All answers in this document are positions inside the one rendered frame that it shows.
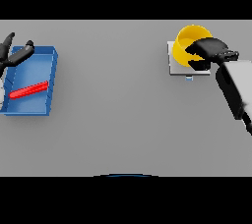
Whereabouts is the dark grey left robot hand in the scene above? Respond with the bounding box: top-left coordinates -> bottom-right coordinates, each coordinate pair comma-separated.
0,31 -> 35,79

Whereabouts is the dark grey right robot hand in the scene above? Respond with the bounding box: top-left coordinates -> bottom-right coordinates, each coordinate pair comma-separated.
184,36 -> 240,72

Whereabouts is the yellow bowl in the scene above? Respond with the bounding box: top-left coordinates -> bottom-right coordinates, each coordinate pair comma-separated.
171,25 -> 214,69

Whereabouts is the red beaker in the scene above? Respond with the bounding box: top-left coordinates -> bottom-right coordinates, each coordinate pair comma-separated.
9,81 -> 49,100

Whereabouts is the pale square measuring scale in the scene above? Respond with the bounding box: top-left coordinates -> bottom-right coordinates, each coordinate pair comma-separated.
166,40 -> 212,82

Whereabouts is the blue plastic tray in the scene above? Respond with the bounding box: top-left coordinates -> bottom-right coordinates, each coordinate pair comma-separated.
0,45 -> 59,117

